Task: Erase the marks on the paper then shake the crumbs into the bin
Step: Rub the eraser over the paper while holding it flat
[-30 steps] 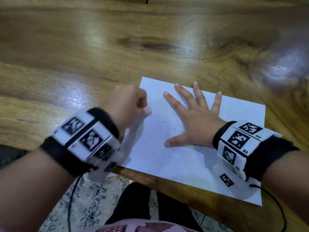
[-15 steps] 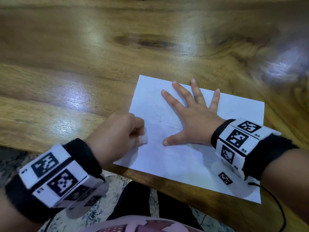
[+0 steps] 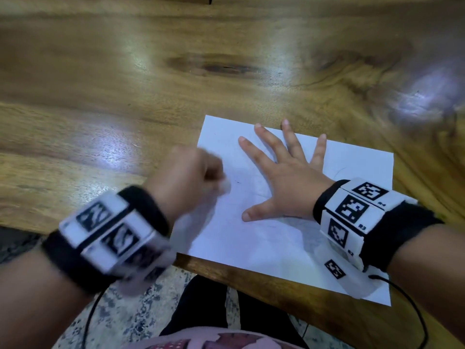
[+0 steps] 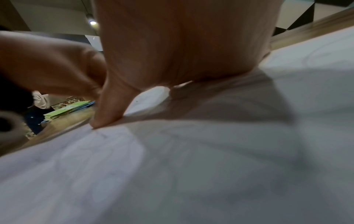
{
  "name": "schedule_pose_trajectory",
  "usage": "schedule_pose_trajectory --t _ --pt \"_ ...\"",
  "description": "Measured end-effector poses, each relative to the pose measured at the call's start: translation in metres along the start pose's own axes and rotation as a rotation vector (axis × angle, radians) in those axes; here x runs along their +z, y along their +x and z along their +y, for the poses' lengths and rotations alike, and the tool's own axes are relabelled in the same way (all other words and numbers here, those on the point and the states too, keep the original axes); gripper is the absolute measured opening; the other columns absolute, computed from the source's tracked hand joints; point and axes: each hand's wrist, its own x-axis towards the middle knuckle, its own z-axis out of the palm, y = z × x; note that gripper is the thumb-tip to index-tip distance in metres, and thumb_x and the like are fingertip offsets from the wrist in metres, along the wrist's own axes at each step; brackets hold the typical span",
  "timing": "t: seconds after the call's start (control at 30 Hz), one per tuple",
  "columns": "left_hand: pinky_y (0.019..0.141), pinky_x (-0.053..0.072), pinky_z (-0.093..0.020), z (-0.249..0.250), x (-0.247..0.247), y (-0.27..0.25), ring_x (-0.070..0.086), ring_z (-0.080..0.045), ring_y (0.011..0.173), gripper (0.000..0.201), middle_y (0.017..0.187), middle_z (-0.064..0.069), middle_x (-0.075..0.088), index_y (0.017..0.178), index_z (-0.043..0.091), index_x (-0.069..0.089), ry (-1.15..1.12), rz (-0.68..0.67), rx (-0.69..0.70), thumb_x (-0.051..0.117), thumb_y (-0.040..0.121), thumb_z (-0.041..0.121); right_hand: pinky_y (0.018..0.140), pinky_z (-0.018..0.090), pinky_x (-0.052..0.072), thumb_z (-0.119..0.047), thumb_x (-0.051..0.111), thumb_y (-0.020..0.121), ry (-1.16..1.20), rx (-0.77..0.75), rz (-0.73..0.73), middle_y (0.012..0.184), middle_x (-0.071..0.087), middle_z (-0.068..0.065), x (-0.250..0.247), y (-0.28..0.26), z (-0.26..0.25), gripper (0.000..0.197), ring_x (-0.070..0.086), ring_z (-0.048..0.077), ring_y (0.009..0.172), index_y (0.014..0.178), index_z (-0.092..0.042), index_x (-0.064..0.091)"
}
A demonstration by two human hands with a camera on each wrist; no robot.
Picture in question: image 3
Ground person's right forearm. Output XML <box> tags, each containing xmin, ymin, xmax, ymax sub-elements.
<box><xmin>386</xmin><ymin>223</ymin><xmax>465</xmax><ymax>343</ymax></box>

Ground black white marker wrist tracker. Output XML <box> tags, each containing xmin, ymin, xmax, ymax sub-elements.
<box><xmin>41</xmin><ymin>185</ymin><xmax>178</xmax><ymax>297</ymax></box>
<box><xmin>313</xmin><ymin>177</ymin><xmax>445</xmax><ymax>299</ymax></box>

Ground person's black trousers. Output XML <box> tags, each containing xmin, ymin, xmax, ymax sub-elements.
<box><xmin>159</xmin><ymin>274</ymin><xmax>310</xmax><ymax>349</ymax></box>

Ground person's right hand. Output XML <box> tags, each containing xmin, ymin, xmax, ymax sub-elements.
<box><xmin>238</xmin><ymin>119</ymin><xmax>335</xmax><ymax>222</ymax></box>

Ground person's left hand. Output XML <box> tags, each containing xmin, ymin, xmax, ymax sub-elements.
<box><xmin>145</xmin><ymin>145</ymin><xmax>232</xmax><ymax>224</ymax></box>

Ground thin black cable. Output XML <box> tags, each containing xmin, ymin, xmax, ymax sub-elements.
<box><xmin>368</xmin><ymin>274</ymin><xmax>429</xmax><ymax>349</ymax></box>
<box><xmin>81</xmin><ymin>290</ymin><xmax>107</xmax><ymax>349</ymax></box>

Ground person's left forearm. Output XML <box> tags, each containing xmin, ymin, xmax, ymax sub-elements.
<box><xmin>0</xmin><ymin>247</ymin><xmax>96</xmax><ymax>349</ymax></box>

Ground person's pink printed shirt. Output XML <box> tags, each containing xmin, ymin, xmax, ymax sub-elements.
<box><xmin>123</xmin><ymin>326</ymin><xmax>306</xmax><ymax>349</ymax></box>

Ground white paper sheet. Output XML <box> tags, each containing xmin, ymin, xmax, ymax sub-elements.
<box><xmin>171</xmin><ymin>115</ymin><xmax>395</xmax><ymax>307</ymax></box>

